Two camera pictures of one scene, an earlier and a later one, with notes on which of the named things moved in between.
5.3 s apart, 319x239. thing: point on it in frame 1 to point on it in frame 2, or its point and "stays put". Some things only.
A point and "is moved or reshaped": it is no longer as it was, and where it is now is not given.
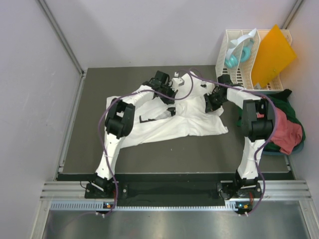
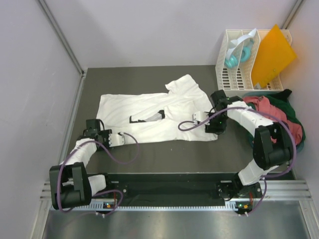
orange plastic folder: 273,53 stays put
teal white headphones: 239,50 stays put
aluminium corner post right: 294,11 stays put
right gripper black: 209,107 to 217,130
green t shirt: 279,99 stays put
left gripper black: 172,93 to 106,133
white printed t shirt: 189,114 is moved or reshaped
